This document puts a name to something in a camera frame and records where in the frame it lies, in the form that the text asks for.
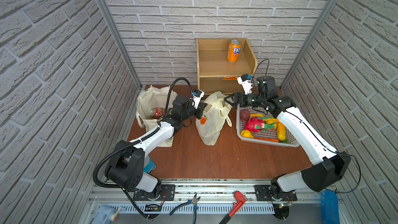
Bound cream plastic grocery bag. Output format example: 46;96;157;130
195;91;232;146

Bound blue plastic container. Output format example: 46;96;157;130
321;190;340;224

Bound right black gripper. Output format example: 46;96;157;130
224;93;265;110

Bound dark red round fruit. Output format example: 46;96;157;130
239;109;251;122

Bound black corrugated cable hose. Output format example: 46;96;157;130
92;77;193;189

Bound blue handled pliers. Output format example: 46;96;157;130
169;194;201;224

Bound pink dragon fruit toy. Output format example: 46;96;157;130
244;117;277;133

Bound white floral canvas tote bag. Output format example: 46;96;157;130
136;86;170;132

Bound red black clamp tool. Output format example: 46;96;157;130
219;191;247;224

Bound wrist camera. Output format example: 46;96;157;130
237;74;252;95
192;89;205;109

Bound white plastic basket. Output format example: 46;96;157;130
236;106;300;147

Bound white spray bottle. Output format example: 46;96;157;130
91;205;122;224

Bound yellow lemon toy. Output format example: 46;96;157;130
240;130;254;139

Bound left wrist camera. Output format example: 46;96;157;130
192;89;205;109

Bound wooden shelf unit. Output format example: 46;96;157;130
197;38;258;95

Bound orange Fox's candy bag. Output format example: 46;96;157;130
221;76;239;80

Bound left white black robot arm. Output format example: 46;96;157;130
102;89;207;199

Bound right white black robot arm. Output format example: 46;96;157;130
224;74;351;201

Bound aluminium mounting rail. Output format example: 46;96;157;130
86;178;340;215

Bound red cola can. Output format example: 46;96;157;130
150;107;165;119

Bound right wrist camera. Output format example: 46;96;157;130
237;74;252;95

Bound grey blue work glove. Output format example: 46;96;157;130
144;156;156;173

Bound orange Fanta can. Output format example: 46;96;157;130
227;39;240;62

